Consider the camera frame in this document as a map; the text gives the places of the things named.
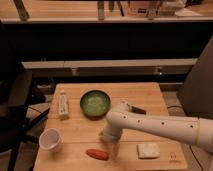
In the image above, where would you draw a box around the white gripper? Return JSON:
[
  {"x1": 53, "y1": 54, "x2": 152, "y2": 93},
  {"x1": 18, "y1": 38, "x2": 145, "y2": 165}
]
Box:
[{"x1": 99, "y1": 124, "x2": 123, "y2": 160}]

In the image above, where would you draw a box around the black office chair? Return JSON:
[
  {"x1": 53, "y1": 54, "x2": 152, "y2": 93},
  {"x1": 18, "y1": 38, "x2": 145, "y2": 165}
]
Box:
[{"x1": 0, "y1": 59, "x2": 51, "y2": 154}]

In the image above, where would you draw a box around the white paper cup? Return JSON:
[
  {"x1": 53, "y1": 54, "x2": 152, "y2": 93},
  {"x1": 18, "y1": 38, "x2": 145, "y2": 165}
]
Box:
[{"x1": 39, "y1": 128, "x2": 62, "y2": 153}]

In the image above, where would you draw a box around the green bowl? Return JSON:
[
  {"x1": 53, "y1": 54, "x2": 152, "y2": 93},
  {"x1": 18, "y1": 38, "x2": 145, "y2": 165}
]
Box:
[{"x1": 80, "y1": 90, "x2": 111, "y2": 118}]

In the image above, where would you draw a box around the white sponge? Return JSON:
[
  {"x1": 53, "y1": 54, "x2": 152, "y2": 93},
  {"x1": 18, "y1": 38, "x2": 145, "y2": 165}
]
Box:
[{"x1": 137, "y1": 143, "x2": 160, "y2": 159}]

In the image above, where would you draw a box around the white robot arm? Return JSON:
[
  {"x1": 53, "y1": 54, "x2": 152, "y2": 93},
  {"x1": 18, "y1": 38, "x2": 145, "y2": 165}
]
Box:
[{"x1": 100, "y1": 101, "x2": 213, "y2": 154}]

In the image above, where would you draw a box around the black rectangular block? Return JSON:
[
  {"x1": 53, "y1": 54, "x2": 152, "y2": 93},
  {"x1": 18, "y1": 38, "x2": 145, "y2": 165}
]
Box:
[{"x1": 132, "y1": 106, "x2": 146, "y2": 114}]

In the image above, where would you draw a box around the red pepper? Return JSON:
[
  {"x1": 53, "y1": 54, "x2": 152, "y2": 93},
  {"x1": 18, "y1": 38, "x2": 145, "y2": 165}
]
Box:
[{"x1": 86, "y1": 149, "x2": 109, "y2": 160}]

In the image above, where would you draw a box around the white tube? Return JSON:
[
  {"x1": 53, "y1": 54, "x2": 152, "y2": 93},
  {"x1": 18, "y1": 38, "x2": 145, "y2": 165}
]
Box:
[{"x1": 58, "y1": 90, "x2": 69, "y2": 120}]

